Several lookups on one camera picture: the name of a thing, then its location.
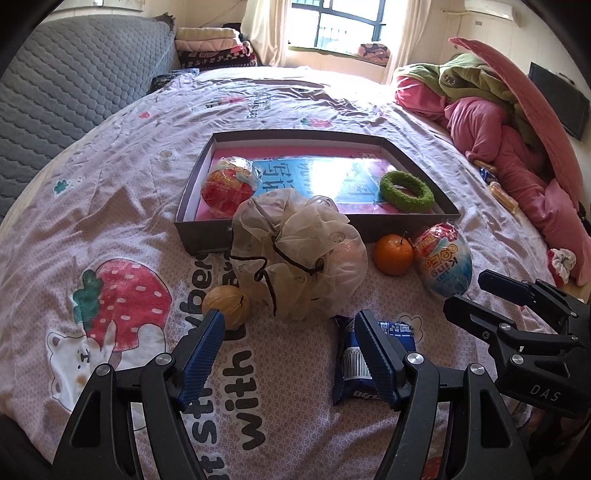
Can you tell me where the blue book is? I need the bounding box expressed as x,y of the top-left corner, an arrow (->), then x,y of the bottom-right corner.
252,157 -> 398,206

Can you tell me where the grey quilted headboard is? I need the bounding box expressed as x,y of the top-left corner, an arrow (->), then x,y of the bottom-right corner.
0,17 -> 181,222

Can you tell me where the barred window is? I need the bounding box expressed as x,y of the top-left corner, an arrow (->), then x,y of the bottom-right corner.
288,0 -> 389,56

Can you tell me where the pink padded mat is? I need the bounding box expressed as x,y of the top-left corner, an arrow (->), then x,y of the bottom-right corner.
449,37 -> 580,208

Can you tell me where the black wall television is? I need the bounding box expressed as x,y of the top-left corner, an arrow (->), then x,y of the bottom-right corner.
527,62 -> 591,140

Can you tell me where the orange tangerine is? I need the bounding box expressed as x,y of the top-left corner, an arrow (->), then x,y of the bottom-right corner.
373,233 -> 415,277

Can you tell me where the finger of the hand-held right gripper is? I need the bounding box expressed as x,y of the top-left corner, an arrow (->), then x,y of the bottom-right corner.
443,295 -> 573,365
478,270 -> 587,324

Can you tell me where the blue toy egg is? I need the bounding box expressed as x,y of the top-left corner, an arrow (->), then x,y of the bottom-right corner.
412,223 -> 472,298

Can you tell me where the grey cardboard box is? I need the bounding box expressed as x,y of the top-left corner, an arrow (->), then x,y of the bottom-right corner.
174,130 -> 461,256

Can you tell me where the green blanket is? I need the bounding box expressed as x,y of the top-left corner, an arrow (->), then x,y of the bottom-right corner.
406,53 -> 520,134

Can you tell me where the cream folded blanket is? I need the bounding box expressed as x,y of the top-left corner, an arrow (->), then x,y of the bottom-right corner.
177,27 -> 241,42

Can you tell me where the red white cloth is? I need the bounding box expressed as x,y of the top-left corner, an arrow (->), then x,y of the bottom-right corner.
548,248 -> 575,287

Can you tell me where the patterned pink cushion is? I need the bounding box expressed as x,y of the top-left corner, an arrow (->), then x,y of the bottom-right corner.
359,44 -> 392,63

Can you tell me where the green fuzzy ring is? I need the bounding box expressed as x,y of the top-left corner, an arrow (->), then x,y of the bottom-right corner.
379,171 -> 435,214

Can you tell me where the walnut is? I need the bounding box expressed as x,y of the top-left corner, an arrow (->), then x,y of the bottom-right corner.
202,285 -> 252,329

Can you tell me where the white air conditioner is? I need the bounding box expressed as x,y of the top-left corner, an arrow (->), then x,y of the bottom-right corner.
464,0 -> 515,21

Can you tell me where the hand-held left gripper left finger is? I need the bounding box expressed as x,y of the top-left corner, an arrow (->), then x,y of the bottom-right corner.
51,309 -> 227,480

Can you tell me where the cream curtain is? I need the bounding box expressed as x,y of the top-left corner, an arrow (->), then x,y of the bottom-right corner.
381,0 -> 428,86
242,0 -> 296,68

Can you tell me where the dark checkered folded blanket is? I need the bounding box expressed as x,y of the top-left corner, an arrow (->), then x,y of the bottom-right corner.
179,50 -> 258,69

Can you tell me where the dark cloth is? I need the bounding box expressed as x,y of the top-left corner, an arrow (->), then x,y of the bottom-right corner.
222,21 -> 250,42

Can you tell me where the pink printed paper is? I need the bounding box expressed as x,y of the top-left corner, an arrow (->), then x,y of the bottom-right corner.
196,147 -> 446,223

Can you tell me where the strawberry printed bedsheet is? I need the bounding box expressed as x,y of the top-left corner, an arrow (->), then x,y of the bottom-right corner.
0,67 -> 591,480

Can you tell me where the pink quilt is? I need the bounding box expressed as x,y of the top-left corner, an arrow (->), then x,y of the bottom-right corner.
394,74 -> 583,287

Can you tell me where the blue snack packet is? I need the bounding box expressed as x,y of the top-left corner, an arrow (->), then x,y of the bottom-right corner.
332,315 -> 422,407

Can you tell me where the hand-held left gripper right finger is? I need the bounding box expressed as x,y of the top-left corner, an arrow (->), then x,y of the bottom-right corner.
353,309 -> 561,480

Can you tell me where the red toy egg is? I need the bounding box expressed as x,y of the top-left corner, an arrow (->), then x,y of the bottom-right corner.
201,157 -> 262,217

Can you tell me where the pink folded blanket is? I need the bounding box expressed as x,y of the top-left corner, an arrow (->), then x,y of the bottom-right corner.
178,39 -> 245,54

